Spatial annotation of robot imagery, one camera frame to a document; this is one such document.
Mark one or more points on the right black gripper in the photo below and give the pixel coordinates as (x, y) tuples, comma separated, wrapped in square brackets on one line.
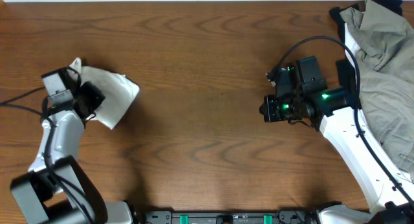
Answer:
[(268, 110)]

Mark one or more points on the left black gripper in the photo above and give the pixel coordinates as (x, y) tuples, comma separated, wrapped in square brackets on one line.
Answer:
[(98, 98)]

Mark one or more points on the white t-shirt with black print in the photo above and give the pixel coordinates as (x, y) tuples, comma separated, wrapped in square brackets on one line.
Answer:
[(119, 92)]

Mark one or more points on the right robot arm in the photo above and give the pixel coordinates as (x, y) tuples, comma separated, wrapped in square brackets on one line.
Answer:
[(302, 96)]

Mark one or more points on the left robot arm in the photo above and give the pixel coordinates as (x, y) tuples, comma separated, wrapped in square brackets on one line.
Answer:
[(56, 189)]

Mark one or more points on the black garment with red tag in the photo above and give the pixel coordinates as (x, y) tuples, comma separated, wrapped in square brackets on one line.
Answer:
[(344, 68)]

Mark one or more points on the white garment under pile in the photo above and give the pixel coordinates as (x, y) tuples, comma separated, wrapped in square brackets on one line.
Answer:
[(351, 45)]

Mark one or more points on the olive grey garment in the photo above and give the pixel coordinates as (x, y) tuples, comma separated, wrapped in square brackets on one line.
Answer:
[(385, 60)]

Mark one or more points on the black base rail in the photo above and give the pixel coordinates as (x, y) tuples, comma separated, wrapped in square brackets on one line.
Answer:
[(278, 217)]

